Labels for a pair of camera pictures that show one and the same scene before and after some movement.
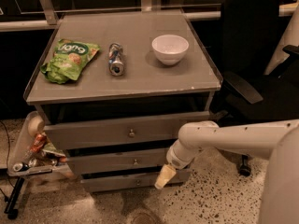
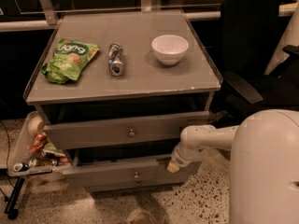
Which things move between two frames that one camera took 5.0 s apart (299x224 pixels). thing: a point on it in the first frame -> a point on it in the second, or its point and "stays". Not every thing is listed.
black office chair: (257, 90) stays
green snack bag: (68, 60) stays
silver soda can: (115, 60) stays
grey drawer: (108, 162) -> (127, 173)
